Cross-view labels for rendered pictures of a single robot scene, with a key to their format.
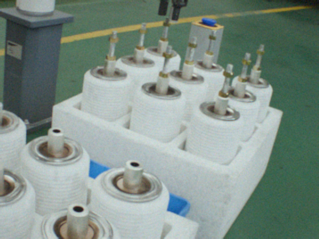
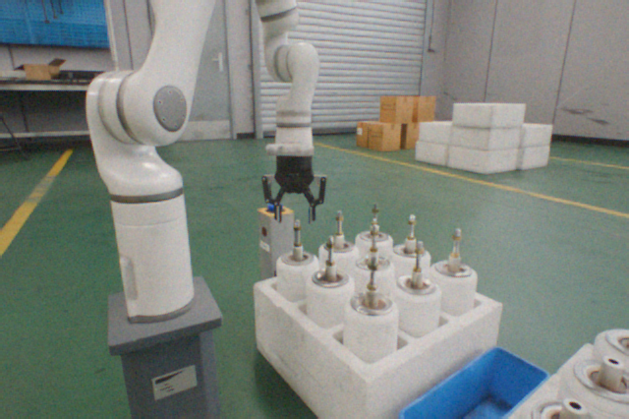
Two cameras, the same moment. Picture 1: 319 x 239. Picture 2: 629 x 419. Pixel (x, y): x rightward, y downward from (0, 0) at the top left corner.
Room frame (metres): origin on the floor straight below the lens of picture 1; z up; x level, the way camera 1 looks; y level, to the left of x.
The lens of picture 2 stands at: (0.61, 0.67, 0.60)
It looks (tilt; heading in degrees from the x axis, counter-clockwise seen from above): 17 degrees down; 302
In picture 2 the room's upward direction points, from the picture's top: straight up
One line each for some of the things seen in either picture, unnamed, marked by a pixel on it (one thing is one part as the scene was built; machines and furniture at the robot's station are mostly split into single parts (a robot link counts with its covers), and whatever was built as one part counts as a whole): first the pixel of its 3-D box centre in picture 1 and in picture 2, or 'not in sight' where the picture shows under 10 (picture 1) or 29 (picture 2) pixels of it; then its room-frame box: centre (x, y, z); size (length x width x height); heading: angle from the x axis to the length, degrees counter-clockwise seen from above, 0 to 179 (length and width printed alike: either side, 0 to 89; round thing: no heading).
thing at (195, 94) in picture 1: (178, 116); (371, 300); (0.90, -0.03, 0.16); 0.10 x 0.10 x 0.18
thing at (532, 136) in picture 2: not in sight; (516, 135); (0.89, -3.19, 0.27); 0.39 x 0.39 x 0.18; 61
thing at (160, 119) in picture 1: (153, 135); (412, 326); (0.79, 0.01, 0.16); 0.10 x 0.10 x 0.18
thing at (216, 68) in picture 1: (207, 66); (338, 246); (1.01, -0.08, 0.25); 0.08 x 0.08 x 0.01
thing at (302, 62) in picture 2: not in sight; (296, 86); (1.05, 0.03, 0.62); 0.09 x 0.07 x 0.15; 174
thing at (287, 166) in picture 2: not in sight; (294, 170); (1.06, 0.03, 0.45); 0.08 x 0.08 x 0.09
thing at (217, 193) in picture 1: (172, 145); (370, 328); (0.90, -0.03, 0.09); 0.39 x 0.39 x 0.18; 68
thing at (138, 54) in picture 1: (138, 56); (330, 271); (0.94, 0.08, 0.26); 0.02 x 0.02 x 0.03
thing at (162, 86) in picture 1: (162, 85); (416, 278); (0.79, 0.01, 0.26); 0.02 x 0.02 x 0.03
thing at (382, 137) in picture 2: not in sight; (383, 136); (2.28, -3.53, 0.15); 0.30 x 0.24 x 0.30; 148
